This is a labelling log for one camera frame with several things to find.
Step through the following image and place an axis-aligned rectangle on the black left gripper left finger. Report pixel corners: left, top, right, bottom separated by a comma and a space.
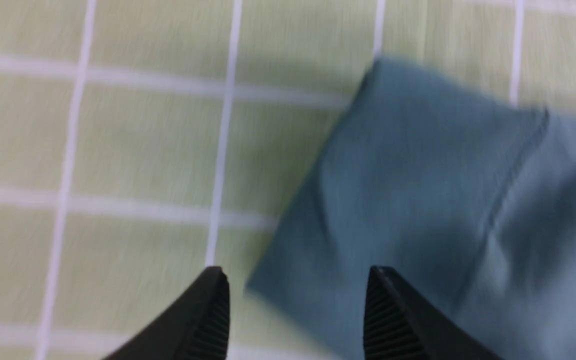
105, 266, 231, 360

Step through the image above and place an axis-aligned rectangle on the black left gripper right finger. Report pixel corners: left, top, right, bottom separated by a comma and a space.
363, 266, 499, 360

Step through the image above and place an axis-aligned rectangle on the green checkered tablecloth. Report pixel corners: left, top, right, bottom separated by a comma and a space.
0, 0, 576, 360

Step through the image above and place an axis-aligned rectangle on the green long-sleeve shirt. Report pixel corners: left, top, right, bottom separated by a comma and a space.
246, 58, 576, 360

